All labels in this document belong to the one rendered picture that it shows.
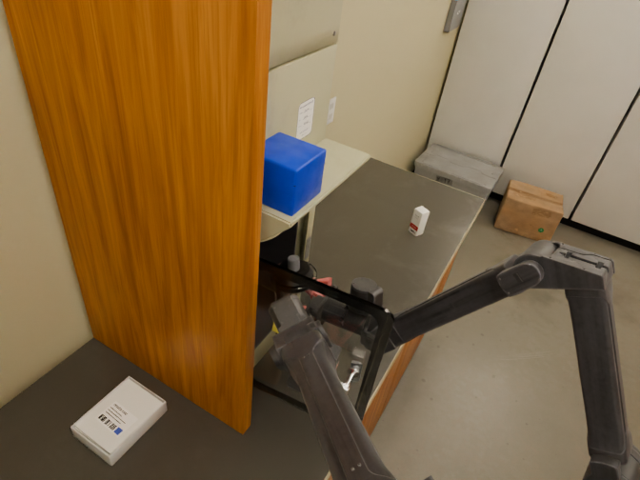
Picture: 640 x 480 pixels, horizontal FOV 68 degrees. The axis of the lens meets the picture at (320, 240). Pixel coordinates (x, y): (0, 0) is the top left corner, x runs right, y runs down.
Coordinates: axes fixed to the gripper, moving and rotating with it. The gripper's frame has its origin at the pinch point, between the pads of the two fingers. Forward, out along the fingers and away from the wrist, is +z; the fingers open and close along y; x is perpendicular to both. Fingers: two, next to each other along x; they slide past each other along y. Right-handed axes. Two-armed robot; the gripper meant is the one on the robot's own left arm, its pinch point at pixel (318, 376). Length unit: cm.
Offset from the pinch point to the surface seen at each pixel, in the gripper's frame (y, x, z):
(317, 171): -27.1, -10.2, -27.3
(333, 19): -55, -19, -35
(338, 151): -42.0, -13.8, -13.5
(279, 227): -16.0, -12.4, -24.7
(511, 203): -200, 40, 209
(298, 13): -44, -20, -43
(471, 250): -155, 25, 213
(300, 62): -42, -20, -35
